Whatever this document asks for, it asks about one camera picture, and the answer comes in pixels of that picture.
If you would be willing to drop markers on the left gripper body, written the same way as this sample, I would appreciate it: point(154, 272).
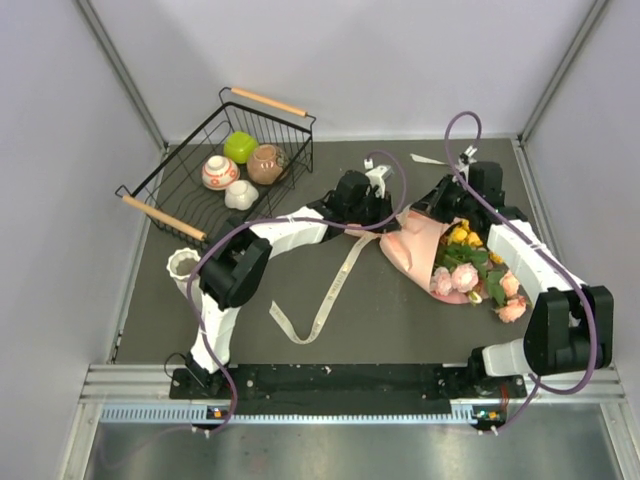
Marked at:
point(372, 210)

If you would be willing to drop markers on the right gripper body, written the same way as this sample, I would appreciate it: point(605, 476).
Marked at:
point(455, 203)

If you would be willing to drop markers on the beige ribbon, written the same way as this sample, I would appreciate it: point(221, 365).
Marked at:
point(328, 302)

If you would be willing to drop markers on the pink wrapping paper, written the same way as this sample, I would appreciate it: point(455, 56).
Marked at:
point(412, 250)

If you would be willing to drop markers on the yellow flower bunch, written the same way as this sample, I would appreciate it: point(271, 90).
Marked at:
point(464, 244)

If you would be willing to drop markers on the pink flower bunch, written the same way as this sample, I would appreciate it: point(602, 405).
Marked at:
point(464, 274)

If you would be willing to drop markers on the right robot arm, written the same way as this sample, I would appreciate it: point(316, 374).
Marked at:
point(571, 326)

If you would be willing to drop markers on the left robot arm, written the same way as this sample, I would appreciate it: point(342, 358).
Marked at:
point(221, 281)

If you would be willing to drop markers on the white ribbed ceramic vase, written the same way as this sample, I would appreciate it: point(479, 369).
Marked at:
point(180, 265)

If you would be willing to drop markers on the brown ceramic cup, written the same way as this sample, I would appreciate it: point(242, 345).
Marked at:
point(266, 164)

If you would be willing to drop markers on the white flower-shaped cup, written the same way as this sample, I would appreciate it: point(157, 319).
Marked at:
point(240, 195)

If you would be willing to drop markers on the green plastic cup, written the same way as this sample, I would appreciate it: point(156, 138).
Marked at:
point(239, 146)

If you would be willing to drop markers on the white red-patterned bowl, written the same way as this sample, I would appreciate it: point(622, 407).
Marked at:
point(218, 172)

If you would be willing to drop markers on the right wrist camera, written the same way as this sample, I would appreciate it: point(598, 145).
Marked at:
point(470, 155)

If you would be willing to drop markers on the black wire basket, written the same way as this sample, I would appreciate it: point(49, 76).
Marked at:
point(173, 196)

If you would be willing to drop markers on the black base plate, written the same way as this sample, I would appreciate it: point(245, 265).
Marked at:
point(343, 389)

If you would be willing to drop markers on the right frame post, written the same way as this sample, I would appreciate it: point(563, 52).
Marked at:
point(595, 13)

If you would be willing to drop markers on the frame post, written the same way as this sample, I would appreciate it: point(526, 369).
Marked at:
point(109, 50)
point(595, 13)

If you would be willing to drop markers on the left frame post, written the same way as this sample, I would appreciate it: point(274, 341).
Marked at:
point(109, 50)

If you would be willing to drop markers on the aluminium front rail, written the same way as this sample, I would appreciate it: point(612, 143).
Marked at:
point(150, 383)

